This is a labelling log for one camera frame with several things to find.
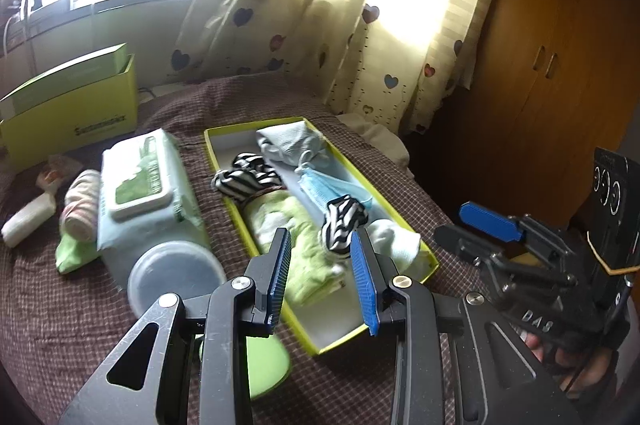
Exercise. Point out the person's right hand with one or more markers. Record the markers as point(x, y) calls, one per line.
point(584, 374)

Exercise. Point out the upright yellow-green box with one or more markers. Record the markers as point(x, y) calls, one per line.
point(80, 102)

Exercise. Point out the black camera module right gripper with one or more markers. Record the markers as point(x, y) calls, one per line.
point(613, 230)

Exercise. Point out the heart pattern curtain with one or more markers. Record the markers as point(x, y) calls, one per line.
point(392, 62)

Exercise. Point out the wet wipes pack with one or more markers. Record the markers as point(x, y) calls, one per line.
point(146, 199)

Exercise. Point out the wooden wardrobe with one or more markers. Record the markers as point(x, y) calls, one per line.
point(554, 80)

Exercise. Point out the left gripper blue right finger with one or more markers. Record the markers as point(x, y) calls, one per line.
point(369, 280)

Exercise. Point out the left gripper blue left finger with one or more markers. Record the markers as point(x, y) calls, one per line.
point(271, 281)

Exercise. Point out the white rolled cloth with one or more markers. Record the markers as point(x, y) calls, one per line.
point(28, 219)

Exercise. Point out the green towel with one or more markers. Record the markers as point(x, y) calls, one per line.
point(312, 274)

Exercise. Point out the small pink wrapped packet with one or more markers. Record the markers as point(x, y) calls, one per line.
point(58, 170)

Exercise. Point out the shallow yellow-green box tray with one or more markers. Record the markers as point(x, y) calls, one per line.
point(283, 173)

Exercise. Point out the round white lidded container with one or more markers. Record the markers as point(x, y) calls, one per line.
point(181, 267)

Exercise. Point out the grey cloth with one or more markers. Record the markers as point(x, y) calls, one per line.
point(294, 144)

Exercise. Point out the pink white rolled towel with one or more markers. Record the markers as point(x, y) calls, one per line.
point(80, 215)

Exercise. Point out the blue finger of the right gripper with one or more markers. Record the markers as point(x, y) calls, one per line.
point(481, 218)
point(464, 244)

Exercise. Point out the black white striped sock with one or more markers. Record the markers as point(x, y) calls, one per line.
point(343, 216)

